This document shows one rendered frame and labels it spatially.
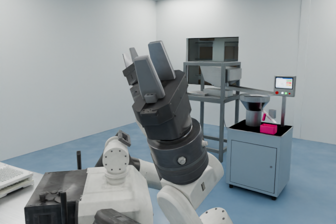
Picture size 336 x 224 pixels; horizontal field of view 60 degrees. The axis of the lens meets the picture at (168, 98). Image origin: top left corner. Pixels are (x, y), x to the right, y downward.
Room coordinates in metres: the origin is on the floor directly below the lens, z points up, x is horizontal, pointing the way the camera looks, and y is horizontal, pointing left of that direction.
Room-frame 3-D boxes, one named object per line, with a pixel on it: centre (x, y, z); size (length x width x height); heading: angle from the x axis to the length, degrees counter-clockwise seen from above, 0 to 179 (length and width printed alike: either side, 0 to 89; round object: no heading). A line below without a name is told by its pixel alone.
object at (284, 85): (3.41, -1.37, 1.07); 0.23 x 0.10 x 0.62; 54
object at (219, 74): (4.29, -0.81, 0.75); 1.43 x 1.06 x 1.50; 54
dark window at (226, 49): (6.64, -1.01, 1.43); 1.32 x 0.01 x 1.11; 54
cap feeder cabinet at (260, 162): (3.42, -1.12, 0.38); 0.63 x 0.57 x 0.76; 54
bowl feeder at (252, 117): (3.49, -1.11, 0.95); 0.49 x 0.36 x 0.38; 54
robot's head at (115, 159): (0.74, 0.14, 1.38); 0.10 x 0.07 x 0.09; 10
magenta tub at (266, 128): (3.17, -1.13, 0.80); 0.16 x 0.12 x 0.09; 54
